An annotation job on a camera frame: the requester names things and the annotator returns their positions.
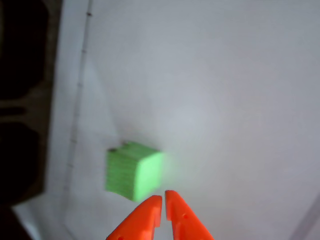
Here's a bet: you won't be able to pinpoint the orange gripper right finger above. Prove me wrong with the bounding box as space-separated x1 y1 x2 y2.
164 189 215 240

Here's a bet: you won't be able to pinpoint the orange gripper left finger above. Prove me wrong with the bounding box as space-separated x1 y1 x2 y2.
105 194 163 240

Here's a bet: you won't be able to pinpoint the green textured cube block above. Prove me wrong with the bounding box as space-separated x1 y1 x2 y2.
104 140 166 203

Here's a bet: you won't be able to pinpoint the white paper sheet drawn rectangle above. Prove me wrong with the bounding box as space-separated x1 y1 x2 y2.
12 0 320 240

